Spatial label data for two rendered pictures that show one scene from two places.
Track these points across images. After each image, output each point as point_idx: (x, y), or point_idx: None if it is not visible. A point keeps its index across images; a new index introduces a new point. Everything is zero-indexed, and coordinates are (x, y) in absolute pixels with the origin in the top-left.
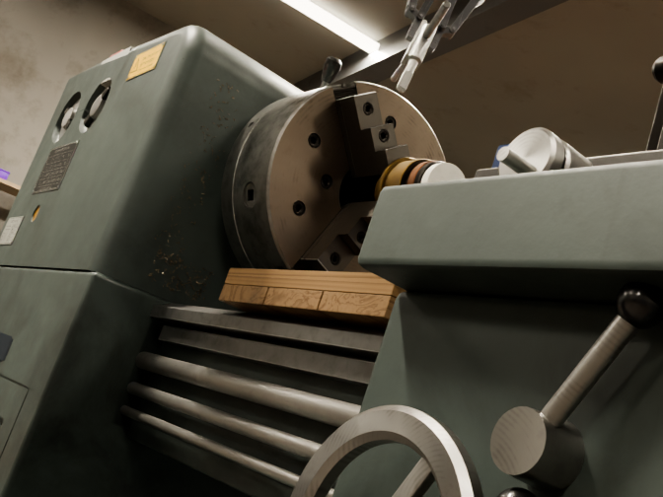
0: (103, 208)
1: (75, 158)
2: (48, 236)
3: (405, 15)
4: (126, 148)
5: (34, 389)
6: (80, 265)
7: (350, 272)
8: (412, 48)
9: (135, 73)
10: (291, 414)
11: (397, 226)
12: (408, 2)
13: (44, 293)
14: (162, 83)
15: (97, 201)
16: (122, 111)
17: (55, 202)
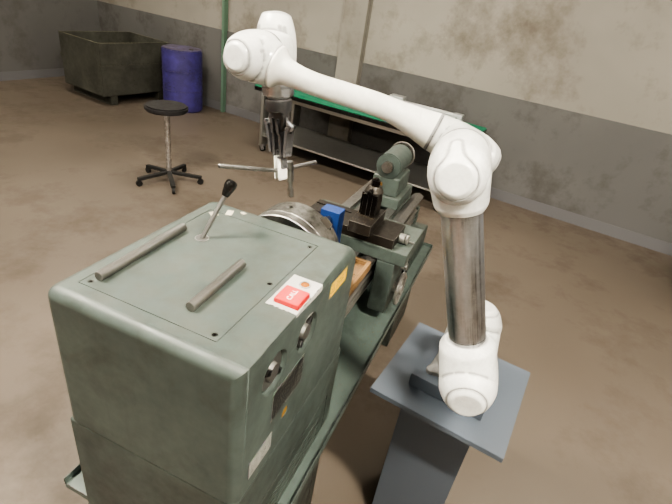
0: (337, 336)
1: (306, 359)
2: (307, 388)
3: (285, 157)
4: (341, 313)
5: (329, 391)
6: (334, 356)
7: (365, 269)
8: (293, 177)
9: (334, 291)
10: None
11: (407, 259)
12: (290, 152)
13: (318, 388)
14: (350, 280)
15: (333, 340)
16: (332, 309)
17: (302, 382)
